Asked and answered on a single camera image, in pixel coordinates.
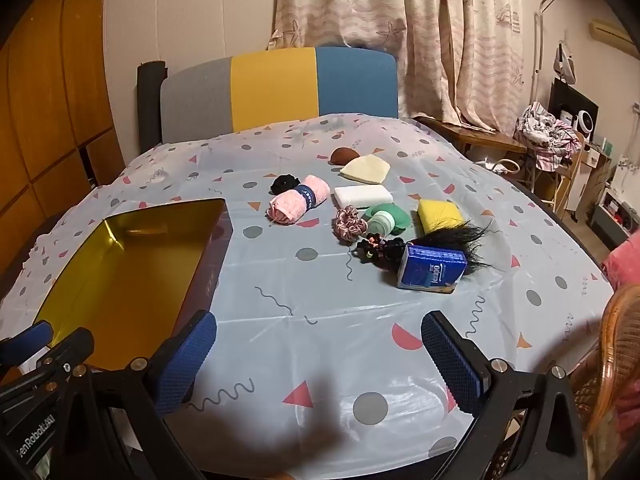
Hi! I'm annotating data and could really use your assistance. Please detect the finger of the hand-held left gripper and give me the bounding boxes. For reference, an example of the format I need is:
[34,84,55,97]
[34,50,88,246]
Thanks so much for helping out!
[0,321,96,388]

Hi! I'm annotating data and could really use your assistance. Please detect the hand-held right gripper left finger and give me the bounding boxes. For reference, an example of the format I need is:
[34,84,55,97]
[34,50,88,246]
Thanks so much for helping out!
[92,310,218,480]

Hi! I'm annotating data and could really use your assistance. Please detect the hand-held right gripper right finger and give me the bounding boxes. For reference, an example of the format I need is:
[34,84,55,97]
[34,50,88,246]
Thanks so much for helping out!
[421,310,586,480]

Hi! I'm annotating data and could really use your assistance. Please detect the blue tissue pack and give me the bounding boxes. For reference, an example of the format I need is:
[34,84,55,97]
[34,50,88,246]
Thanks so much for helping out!
[397,245,468,292]

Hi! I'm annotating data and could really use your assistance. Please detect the gold tin box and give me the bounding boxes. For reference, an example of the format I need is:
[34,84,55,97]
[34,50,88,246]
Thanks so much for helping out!
[35,198,235,376]

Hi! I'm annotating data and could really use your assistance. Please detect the black hair wig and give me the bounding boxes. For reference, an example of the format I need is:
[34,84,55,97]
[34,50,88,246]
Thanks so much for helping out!
[395,222,501,281]

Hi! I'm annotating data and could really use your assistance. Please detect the black beaded hair ties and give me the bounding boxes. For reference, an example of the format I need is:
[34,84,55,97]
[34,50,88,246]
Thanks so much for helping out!
[356,232,407,273]

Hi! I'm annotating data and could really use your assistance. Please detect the yellow sponge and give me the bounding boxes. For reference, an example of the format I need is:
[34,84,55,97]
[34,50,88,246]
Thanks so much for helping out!
[417,199,467,235]

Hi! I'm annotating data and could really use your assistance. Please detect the green plush toy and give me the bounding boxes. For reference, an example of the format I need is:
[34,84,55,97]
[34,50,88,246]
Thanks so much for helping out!
[362,202,412,238]

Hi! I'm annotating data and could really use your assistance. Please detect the pink satin scrunchie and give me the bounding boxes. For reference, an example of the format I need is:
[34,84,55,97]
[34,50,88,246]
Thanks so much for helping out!
[334,206,366,245]

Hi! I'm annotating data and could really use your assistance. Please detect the pink towel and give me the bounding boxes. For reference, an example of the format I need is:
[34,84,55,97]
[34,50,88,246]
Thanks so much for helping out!
[266,175,331,223]

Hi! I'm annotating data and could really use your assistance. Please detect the patterned plastic tablecloth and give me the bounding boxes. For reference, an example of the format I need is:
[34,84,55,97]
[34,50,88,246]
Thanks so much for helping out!
[0,112,616,480]

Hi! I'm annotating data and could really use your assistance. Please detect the wicker chair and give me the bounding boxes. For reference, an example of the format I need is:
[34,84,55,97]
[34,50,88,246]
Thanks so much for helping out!
[570,285,640,480]

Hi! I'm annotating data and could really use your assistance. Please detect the white rectangular sponge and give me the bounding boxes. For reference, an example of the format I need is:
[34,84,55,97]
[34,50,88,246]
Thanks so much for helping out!
[334,185,393,208]

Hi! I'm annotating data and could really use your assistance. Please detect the pink cloth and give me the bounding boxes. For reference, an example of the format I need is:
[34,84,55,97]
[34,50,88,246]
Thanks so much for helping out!
[600,230,640,291]

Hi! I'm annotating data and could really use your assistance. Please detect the black scrunchie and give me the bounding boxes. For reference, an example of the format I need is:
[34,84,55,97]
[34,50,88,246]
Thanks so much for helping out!
[270,174,300,196]

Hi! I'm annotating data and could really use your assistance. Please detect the cream folded cloth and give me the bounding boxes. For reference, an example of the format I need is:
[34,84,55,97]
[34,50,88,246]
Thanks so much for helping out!
[340,155,390,185]

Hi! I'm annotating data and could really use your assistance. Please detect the wooden wardrobe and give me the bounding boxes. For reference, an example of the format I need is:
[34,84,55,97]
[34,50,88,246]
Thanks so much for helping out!
[0,0,126,266]

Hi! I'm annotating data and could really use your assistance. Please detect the wooden side table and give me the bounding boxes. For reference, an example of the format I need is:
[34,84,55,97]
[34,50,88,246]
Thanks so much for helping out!
[415,116,528,161]

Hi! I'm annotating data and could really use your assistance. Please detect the brown round pad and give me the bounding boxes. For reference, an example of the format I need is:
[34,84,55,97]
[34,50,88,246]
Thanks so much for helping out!
[330,146,362,166]

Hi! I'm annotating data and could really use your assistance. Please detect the wooden shelf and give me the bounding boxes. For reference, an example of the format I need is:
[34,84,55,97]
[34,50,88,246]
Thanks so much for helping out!
[555,140,613,223]

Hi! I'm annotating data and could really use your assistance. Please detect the pile of clothes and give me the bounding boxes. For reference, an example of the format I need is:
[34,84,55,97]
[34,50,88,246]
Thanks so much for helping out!
[516,101,583,171]

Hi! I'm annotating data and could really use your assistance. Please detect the white round fan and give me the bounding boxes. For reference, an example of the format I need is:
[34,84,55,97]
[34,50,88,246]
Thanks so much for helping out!
[572,111,598,136]

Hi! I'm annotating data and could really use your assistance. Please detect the grey yellow blue cushion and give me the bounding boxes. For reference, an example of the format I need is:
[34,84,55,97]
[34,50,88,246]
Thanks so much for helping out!
[160,46,399,143]

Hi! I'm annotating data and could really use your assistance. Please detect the black monitor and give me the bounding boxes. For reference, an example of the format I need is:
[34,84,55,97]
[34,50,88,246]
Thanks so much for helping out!
[548,79,599,131]

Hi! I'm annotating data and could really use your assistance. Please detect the cream patterned curtain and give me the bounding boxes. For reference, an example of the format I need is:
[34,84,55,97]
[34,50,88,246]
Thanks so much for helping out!
[267,0,543,126]

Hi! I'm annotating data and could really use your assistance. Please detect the metal stand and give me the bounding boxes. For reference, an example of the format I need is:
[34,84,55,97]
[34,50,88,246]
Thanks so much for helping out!
[532,0,566,106]

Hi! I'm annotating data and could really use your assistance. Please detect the wall air conditioner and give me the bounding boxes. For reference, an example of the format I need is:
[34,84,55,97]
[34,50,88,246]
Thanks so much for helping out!
[589,19,636,53]

